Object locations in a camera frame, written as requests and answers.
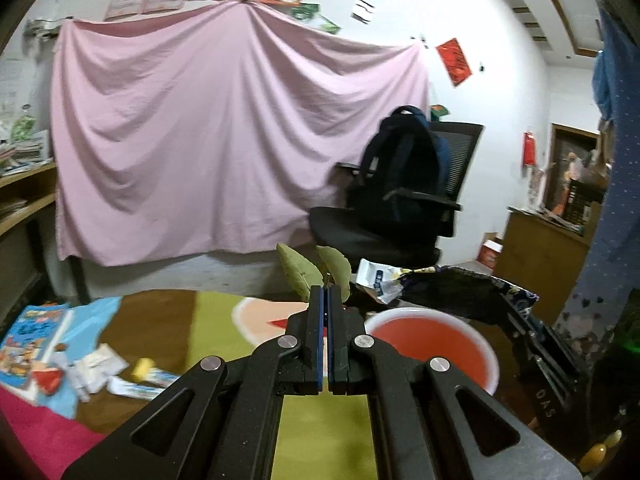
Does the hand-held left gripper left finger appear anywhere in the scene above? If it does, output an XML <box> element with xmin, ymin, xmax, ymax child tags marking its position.
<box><xmin>60</xmin><ymin>285</ymin><xmax>329</xmax><ymax>480</ymax></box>

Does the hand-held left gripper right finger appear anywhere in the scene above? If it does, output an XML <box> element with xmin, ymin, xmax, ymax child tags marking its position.
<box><xmin>328</xmin><ymin>285</ymin><xmax>584</xmax><ymax>480</ymax></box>

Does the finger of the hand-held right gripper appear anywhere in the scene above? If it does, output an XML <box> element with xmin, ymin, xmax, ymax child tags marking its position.
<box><xmin>502</xmin><ymin>296</ymin><xmax>581</xmax><ymax>428</ymax></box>

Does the green leafy twig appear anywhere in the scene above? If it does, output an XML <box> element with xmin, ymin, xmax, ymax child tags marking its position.
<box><xmin>276</xmin><ymin>243</ymin><xmax>352</xmax><ymax>307</ymax></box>

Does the red plastic basin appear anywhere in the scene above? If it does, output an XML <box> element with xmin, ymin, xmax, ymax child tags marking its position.
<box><xmin>364</xmin><ymin>307</ymin><xmax>501</xmax><ymax>395</ymax></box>

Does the dark printed snack bag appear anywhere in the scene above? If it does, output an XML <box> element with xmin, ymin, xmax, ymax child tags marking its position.
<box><xmin>400</xmin><ymin>266</ymin><xmax>539</xmax><ymax>332</ymax></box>

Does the black office chair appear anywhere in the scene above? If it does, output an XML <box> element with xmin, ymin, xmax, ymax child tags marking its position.
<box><xmin>308</xmin><ymin>121</ymin><xmax>485</xmax><ymax>269</ymax></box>

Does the colourful printed blanket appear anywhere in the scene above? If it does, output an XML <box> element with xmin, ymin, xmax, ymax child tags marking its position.
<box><xmin>0</xmin><ymin>289</ymin><xmax>538</xmax><ymax>480</ymax></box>

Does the wooden cabinet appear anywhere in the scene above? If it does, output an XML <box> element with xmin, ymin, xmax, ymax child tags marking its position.
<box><xmin>497</xmin><ymin>206</ymin><xmax>594</xmax><ymax>328</ymax></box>

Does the red and white cardboard box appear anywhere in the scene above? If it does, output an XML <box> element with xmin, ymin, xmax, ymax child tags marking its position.
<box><xmin>477</xmin><ymin>231</ymin><xmax>506</xmax><ymax>267</ymax></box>

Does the blue dotted curtain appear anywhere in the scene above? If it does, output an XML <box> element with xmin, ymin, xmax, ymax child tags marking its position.
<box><xmin>550</xmin><ymin>7</ymin><xmax>633</xmax><ymax>361</ymax></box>

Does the white and blue wrapper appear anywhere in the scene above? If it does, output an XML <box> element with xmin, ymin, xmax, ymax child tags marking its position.
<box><xmin>107</xmin><ymin>369</ymin><xmax>182</xmax><ymax>402</ymax></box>

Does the dark blue backpack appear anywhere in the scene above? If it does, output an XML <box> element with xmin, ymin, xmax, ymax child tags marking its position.
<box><xmin>347</xmin><ymin>106</ymin><xmax>453</xmax><ymax>222</ymax></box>

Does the dark slatted rack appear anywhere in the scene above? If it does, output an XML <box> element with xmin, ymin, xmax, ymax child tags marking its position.
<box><xmin>565</xmin><ymin>180</ymin><xmax>609</xmax><ymax>227</ymax></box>

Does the white paper packet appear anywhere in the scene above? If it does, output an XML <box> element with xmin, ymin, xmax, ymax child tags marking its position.
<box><xmin>75</xmin><ymin>344</ymin><xmax>127</xmax><ymax>392</ymax></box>

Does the framed picture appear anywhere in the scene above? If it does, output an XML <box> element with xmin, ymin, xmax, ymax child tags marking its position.
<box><xmin>542</xmin><ymin>124</ymin><xmax>601</xmax><ymax>211</ymax></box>

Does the pink hanging sheet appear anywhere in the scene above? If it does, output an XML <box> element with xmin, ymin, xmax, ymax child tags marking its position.
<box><xmin>50</xmin><ymin>0</ymin><xmax>434</xmax><ymax>267</ymax></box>

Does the red packet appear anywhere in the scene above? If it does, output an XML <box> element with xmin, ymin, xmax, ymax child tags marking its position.
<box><xmin>32</xmin><ymin>367</ymin><xmax>65</xmax><ymax>397</ymax></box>

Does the blue picture book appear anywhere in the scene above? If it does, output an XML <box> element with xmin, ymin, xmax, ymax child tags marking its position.
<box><xmin>0</xmin><ymin>303</ymin><xmax>74</xmax><ymax>394</ymax></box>

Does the blue hanging garment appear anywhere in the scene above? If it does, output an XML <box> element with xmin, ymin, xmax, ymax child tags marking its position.
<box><xmin>592</xmin><ymin>7</ymin><xmax>621</xmax><ymax>122</ymax></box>

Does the wooden shelf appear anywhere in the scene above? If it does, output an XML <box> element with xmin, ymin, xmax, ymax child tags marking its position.
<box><xmin>0</xmin><ymin>160</ymin><xmax>59</xmax><ymax>307</ymax></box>

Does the white paper with black stripes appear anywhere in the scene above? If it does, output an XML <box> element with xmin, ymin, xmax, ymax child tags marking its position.
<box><xmin>351</xmin><ymin>0</ymin><xmax>376</xmax><ymax>25</ymax></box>

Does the stack of books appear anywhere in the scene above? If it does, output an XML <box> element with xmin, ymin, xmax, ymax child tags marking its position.
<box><xmin>0</xmin><ymin>130</ymin><xmax>54</xmax><ymax>177</ymax></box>

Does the red wall poster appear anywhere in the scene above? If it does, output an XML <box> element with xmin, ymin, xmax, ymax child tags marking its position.
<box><xmin>436</xmin><ymin>38</ymin><xmax>473</xmax><ymax>87</ymax></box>

